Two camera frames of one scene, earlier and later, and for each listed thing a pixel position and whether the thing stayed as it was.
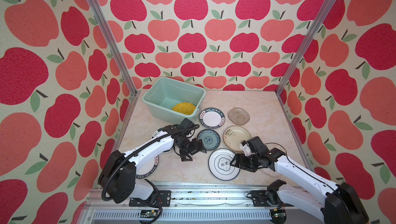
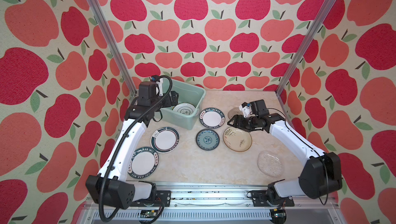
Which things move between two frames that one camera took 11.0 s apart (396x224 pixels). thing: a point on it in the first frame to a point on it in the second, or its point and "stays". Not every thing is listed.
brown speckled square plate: [238, 116] stays
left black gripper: [196, 148] to [169, 103]
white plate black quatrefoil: [219, 166] to [184, 108]
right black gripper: [236, 156] to [240, 124]
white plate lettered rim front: [147, 168] stays
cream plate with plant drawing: [233, 136] stays
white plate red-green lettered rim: [212, 118] stays
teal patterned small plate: [210, 138] stays
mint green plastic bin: [173, 100] stays
